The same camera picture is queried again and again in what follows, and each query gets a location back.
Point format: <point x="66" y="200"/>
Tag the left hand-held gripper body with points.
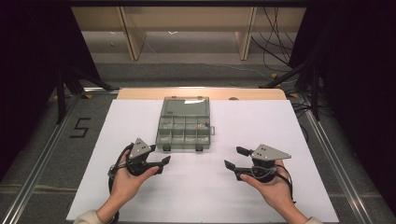
<point x="140" y="149"/>

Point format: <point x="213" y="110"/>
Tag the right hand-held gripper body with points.
<point x="267" y="152"/>

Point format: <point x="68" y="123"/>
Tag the grey transparent compartment box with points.
<point x="183" y="137"/>

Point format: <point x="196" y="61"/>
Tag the person's left hand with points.
<point x="124" y="186"/>

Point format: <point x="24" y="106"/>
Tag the person's right hand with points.
<point x="275" y="193"/>

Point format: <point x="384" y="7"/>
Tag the black metal stand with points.
<point x="315" y="99"/>
<point x="60" y="99"/>

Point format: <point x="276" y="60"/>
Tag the wooden furniture leg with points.
<point x="132" y="40"/>
<point x="244" y="43"/>

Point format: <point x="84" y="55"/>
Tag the black curtain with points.
<point x="28" y="77"/>
<point x="358" y="77"/>

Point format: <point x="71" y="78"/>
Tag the white paper scrap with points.
<point x="172" y="32"/>

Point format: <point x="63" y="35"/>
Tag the wooden furniture panel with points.
<point x="186" y="18"/>

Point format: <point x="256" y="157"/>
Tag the aluminium floor rail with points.
<point x="336" y="168"/>
<point x="37" y="174"/>

